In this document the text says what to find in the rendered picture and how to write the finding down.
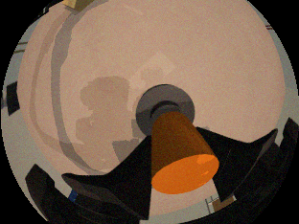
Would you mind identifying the orange tapered knob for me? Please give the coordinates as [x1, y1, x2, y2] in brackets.
[150, 111, 219, 195]

